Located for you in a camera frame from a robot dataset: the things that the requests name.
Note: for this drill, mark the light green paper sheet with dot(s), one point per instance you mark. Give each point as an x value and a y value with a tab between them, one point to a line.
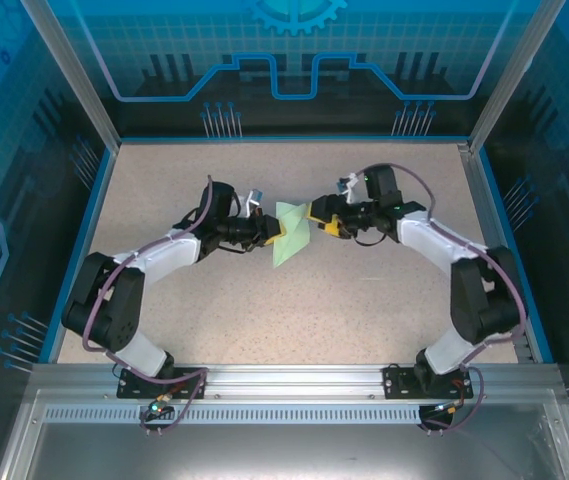
289	240

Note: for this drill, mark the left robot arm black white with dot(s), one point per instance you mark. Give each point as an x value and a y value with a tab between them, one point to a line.
114	310

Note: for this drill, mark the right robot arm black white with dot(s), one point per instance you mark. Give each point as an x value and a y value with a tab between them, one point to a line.
479	300

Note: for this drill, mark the grey metal cover plate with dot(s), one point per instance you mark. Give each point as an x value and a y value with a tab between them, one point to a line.
264	450

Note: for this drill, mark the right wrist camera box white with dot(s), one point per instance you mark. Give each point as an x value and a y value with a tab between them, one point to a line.
349	182

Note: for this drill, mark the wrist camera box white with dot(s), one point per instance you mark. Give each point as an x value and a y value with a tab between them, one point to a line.
349	182
256	195

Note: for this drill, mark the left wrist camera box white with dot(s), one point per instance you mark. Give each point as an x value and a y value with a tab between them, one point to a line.
256	195

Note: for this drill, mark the aluminium side rail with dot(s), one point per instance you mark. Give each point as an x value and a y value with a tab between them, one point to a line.
494	260

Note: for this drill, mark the aluminium mounting rail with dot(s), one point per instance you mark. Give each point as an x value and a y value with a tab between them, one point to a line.
289	382

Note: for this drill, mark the aluminium frame post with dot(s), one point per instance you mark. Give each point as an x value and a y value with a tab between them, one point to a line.
514	80
74	80

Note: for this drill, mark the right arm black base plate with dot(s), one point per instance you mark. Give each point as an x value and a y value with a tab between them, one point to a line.
399	382

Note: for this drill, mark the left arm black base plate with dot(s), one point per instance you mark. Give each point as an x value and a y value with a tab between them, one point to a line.
134	387

